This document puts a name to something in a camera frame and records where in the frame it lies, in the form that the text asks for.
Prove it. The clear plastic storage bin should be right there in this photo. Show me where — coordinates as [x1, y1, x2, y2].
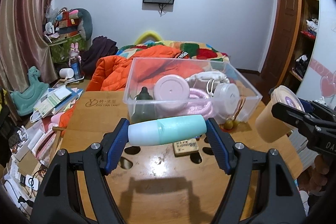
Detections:
[123, 57, 262, 124]

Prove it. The cream paper roll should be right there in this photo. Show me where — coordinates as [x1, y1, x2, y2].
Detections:
[255, 85, 305, 143]

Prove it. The white mug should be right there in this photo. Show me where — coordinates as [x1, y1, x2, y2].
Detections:
[59, 68, 74, 79]

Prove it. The pink braided rope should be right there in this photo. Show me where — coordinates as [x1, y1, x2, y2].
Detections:
[162, 87, 215, 119]

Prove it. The teal dinosaur plush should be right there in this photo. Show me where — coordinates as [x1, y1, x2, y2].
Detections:
[10, 66, 49, 116]

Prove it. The white drawstring pouch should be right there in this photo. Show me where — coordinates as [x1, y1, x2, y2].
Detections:
[185, 70, 230, 97]

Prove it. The orange down jacket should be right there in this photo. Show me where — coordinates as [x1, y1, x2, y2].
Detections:
[58, 44, 206, 130]

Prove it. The pink brown curtain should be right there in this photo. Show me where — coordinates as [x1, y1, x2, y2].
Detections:
[1, 0, 56, 92]

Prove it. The grey round cushion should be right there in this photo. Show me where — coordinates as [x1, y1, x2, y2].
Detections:
[77, 8, 93, 41]

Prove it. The yellow curved headboard cushion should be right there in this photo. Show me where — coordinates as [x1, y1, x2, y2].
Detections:
[134, 31, 162, 45]

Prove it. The person's hand on gripper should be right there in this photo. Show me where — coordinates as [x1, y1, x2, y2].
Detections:
[297, 155, 330, 194]

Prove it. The teal white tube bottle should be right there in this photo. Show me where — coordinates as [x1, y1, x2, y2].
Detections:
[127, 115, 207, 146]

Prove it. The dark green glass bottle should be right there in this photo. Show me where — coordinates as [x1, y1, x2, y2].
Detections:
[131, 86, 155, 123]

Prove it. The pink round lidded jar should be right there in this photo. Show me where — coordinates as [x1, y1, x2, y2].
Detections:
[153, 75, 190, 112]

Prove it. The wooden wardrobe shelf unit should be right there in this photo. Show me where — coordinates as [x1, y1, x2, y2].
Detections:
[250, 0, 320, 88]

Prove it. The cluttered green storage box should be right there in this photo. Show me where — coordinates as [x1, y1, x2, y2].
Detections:
[44, 7, 88, 64]

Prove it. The pink bunny water bottle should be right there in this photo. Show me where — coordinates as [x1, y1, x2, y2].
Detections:
[68, 42, 81, 79]

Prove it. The colourful patchwork bed quilt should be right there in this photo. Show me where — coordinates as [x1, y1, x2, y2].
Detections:
[116, 40, 230, 63]

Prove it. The dark purple cloth heap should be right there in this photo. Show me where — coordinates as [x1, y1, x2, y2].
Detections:
[81, 36, 118, 76]

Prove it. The pile of books and papers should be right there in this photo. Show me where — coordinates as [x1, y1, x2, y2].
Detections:
[1, 86, 84, 217]

